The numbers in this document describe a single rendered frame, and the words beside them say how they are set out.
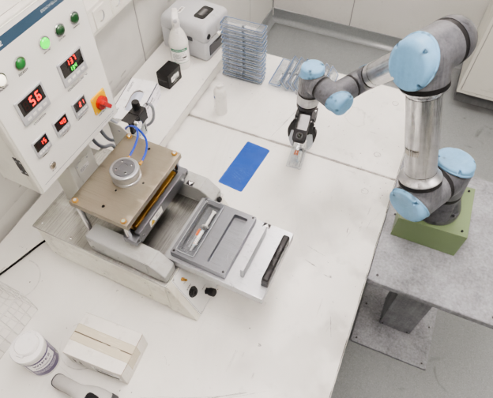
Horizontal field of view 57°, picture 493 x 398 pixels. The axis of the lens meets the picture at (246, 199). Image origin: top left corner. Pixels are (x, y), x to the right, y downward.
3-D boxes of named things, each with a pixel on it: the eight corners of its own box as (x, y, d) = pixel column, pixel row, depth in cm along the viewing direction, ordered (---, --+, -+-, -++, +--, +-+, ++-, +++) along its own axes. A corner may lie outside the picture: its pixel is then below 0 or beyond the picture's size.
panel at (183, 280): (200, 315, 138) (170, 280, 126) (243, 238, 153) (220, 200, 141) (205, 317, 136) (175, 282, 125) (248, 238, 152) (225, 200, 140)
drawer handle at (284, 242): (260, 285, 120) (261, 279, 117) (282, 240, 128) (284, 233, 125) (267, 288, 120) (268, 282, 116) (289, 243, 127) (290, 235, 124)
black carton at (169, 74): (158, 84, 192) (156, 71, 186) (171, 73, 196) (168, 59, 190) (170, 89, 190) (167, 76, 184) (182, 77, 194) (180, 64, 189)
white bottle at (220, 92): (229, 110, 189) (228, 83, 177) (223, 118, 187) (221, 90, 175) (219, 106, 191) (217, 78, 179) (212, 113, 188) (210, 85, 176)
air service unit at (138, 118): (122, 153, 146) (111, 120, 134) (146, 123, 154) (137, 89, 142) (135, 159, 145) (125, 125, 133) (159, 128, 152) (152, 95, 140)
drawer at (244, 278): (165, 262, 128) (161, 249, 122) (203, 204, 140) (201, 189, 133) (261, 306, 121) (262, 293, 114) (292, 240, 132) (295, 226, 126)
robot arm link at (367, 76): (487, -9, 105) (359, 60, 150) (457, 9, 101) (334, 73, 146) (507, 38, 106) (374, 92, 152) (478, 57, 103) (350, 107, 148)
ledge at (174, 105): (78, 150, 176) (75, 142, 173) (181, 30, 221) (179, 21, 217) (146, 174, 170) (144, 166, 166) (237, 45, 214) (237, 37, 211)
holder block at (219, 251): (171, 255, 125) (170, 251, 123) (205, 201, 136) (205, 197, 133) (224, 279, 121) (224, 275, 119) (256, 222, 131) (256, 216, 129)
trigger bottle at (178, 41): (171, 59, 201) (163, 7, 181) (190, 58, 202) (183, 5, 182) (172, 72, 196) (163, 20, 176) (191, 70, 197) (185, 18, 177)
